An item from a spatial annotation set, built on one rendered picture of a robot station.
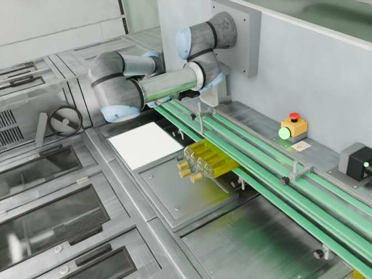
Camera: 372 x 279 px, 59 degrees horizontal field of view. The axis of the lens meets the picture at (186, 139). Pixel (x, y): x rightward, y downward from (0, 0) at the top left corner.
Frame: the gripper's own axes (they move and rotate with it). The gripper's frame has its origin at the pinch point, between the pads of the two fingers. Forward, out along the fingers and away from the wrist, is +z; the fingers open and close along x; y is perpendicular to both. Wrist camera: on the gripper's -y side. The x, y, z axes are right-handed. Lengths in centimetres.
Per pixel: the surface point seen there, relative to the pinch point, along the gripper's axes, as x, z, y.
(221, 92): 9.9, 0.0, 6.4
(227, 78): 9.7, 3.8, 0.3
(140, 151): -17, -39, 39
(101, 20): -345, 42, 37
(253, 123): 38.1, -3.4, 9.9
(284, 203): 68, -13, 28
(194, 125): 4.3, -14.2, 22.2
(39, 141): -64, -87, 37
